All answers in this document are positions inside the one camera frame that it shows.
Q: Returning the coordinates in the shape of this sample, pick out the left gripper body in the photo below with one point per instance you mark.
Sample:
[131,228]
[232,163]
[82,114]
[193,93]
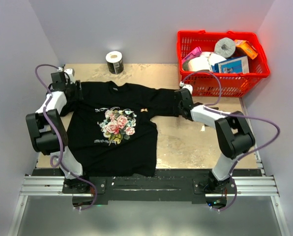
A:
[75,90]

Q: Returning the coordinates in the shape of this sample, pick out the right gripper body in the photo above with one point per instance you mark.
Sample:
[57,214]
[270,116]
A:
[177,107]

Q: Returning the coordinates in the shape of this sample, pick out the black floral t-shirt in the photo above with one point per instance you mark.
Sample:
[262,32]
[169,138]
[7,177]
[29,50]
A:
[109,135]

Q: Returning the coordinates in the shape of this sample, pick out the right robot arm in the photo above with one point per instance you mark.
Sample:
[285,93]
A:
[234,135]

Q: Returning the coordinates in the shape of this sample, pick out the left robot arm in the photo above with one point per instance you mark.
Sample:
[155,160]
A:
[48,134]

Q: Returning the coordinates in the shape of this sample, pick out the black brooch display box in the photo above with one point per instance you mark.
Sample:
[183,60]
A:
[204,126]

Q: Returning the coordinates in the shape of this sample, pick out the red plastic basket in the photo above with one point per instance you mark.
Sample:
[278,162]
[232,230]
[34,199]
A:
[232,84]

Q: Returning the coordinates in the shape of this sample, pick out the pink package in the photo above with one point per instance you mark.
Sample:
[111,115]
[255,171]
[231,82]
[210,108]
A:
[196,52]

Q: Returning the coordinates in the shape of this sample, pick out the white paper roll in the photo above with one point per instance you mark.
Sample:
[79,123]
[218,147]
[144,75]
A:
[213,58]

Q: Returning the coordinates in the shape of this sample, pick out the black wrapped paper roll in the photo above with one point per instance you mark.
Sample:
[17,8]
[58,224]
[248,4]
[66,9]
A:
[114,62]

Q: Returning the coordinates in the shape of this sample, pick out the grey toilet paper roll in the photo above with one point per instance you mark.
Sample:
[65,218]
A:
[225,47]

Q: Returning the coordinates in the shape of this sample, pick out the blue white box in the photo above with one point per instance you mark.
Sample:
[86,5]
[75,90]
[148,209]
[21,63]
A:
[234,65]

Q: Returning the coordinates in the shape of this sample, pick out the orange carton box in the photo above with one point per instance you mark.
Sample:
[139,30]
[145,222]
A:
[247,48]

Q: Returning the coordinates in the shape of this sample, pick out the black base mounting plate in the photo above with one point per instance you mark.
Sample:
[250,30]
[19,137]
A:
[170,185]

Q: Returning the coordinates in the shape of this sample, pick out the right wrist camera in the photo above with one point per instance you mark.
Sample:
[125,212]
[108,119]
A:
[182,85]

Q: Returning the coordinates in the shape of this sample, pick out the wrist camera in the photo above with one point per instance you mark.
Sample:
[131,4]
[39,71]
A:
[182,85]
[70,73]

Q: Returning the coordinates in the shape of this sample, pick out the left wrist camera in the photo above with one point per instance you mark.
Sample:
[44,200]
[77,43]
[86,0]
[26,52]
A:
[70,73]

